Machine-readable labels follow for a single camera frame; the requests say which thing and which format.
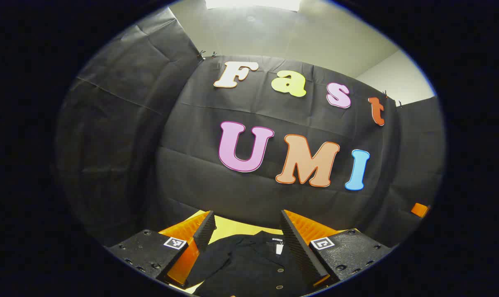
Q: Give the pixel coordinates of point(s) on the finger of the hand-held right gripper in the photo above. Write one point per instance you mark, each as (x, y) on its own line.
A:
(420, 209)

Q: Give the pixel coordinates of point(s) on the ceiling light panel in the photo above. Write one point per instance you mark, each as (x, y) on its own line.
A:
(253, 3)

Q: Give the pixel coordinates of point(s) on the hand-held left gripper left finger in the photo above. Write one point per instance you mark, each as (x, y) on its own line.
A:
(206, 231)

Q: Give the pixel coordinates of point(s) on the black buttoned shirt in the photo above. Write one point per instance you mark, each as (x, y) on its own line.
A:
(241, 268)

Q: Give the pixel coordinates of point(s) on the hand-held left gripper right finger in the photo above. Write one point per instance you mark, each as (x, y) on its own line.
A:
(299, 247)

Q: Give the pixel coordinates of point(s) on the black backdrop cloth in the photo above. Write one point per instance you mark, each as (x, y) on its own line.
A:
(191, 165)

